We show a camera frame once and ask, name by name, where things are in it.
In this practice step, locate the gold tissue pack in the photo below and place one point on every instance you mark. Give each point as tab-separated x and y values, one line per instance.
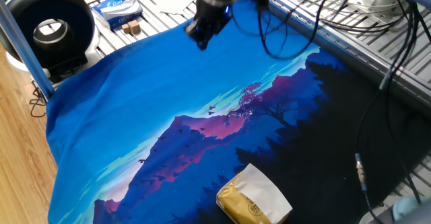
235	207

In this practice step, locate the small wooden cube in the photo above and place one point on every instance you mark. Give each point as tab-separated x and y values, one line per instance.
134	27
125	28

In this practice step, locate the blue mountain landscape cloth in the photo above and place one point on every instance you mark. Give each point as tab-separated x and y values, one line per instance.
134	99

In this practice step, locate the aluminium frame post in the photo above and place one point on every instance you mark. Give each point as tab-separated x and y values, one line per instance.
25	49

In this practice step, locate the blue tissue pack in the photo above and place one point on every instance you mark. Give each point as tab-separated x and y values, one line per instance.
118	10

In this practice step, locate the silver metal mounting plate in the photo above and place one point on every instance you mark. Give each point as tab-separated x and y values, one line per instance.
350	2

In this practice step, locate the grey aluminium table rail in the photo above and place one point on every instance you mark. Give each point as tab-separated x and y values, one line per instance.
336	44

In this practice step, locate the white paper sheet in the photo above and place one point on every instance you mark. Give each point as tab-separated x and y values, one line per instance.
176	0

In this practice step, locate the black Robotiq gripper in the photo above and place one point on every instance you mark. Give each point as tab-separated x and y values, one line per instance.
212	17

